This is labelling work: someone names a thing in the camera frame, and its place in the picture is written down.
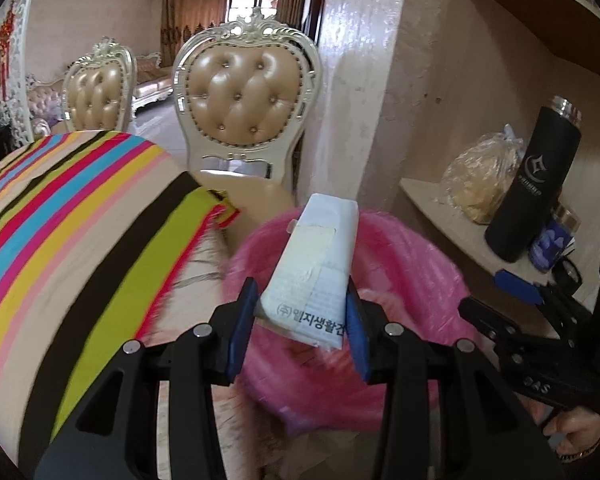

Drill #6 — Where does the white tube package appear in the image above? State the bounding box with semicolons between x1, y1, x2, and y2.
258;193;358;351

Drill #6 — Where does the pink trash bin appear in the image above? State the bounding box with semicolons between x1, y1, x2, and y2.
224;207;477;436

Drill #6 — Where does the person's right hand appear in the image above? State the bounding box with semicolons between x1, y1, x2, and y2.
518;396;600;464

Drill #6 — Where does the plastic bag of food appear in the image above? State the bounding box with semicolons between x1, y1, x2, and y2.
440;124;526;226

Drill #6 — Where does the black thermos bottle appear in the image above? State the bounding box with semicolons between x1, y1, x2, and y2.
484;96;582;263

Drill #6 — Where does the striped colourful tablecloth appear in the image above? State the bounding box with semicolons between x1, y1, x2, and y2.
0;130;236;476

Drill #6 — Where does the beige tufted chair near right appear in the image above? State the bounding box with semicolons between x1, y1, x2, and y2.
172;9;322;190

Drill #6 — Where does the beige tufted chair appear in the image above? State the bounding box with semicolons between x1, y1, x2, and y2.
172;9;322;190
61;37;137;131

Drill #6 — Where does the beige tufted chair far right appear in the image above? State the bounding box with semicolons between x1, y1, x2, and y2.
61;37;137;131

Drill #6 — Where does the white ornate sofa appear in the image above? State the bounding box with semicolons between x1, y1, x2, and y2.
26;53;172;138

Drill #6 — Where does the brown curtain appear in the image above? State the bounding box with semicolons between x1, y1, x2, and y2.
160;0;227;66

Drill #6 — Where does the white carved screen partition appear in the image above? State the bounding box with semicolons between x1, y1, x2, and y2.
0;0;33;148

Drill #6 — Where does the red chinese knot decoration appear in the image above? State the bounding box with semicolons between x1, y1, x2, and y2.
0;0;16;102

